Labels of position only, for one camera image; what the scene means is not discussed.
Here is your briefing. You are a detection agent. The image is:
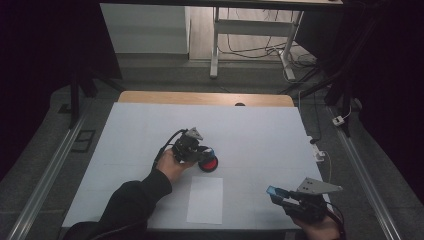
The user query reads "white desk frame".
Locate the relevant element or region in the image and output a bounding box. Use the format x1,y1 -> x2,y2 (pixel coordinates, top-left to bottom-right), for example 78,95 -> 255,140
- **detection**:
209,7 -> 305,82

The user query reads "white power strip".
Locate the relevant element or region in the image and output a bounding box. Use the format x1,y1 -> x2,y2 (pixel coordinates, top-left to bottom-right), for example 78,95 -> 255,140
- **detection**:
306,134 -> 326,163

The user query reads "red round dish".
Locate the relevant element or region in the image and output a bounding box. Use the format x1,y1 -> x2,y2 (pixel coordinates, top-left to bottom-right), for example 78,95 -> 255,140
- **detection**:
198,155 -> 220,173

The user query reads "hand-held gripper cable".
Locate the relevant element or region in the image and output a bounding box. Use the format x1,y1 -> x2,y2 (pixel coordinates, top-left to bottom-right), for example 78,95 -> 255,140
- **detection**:
326,201 -> 346,240
152,128 -> 188,171

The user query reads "tangle of floor cables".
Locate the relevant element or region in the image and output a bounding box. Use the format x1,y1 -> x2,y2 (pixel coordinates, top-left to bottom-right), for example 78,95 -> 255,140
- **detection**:
218,8 -> 319,86

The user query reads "blue stamp cap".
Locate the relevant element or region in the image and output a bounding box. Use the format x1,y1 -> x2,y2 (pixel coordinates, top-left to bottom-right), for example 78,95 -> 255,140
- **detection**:
266,185 -> 284,200

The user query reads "left hand-held gripper cable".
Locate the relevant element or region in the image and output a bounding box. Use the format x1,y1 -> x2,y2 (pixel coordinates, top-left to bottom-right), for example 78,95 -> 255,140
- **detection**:
152,128 -> 188,171

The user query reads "person's right hand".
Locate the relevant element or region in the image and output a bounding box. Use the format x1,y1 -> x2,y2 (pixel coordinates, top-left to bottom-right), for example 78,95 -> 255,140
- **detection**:
293,209 -> 342,240

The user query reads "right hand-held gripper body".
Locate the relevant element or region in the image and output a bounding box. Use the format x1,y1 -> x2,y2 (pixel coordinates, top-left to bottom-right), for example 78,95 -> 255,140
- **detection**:
282,177 -> 343,224

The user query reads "large white table mat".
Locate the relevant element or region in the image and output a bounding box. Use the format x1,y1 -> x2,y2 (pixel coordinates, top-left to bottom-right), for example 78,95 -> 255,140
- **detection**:
62,102 -> 334,231

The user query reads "person's left hand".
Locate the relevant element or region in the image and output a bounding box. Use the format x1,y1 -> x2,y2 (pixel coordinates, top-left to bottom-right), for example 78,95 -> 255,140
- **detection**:
156,148 -> 195,184

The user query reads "right hand-held gripper cable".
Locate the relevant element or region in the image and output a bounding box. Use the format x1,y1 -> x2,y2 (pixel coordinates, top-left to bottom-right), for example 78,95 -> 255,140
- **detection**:
326,201 -> 346,240

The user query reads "black tripod stand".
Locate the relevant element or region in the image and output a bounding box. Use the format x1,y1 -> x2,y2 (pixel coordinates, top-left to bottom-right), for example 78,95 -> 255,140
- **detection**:
67,63 -> 127,130
279,13 -> 384,138

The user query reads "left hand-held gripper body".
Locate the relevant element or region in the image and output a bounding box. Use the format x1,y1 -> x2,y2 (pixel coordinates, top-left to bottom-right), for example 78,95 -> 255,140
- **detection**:
172,126 -> 204,164

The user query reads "white paper sheet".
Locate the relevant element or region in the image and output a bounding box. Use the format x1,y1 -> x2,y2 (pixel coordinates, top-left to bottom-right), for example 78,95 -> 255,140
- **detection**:
186,175 -> 224,225

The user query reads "aluminium floor rail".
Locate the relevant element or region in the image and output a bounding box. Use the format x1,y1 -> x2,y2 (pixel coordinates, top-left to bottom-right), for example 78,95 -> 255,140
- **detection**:
328,106 -> 403,240
6,111 -> 88,240

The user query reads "white cabinet panel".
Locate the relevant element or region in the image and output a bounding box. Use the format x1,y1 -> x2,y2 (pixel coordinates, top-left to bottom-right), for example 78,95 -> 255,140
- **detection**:
99,3 -> 191,55

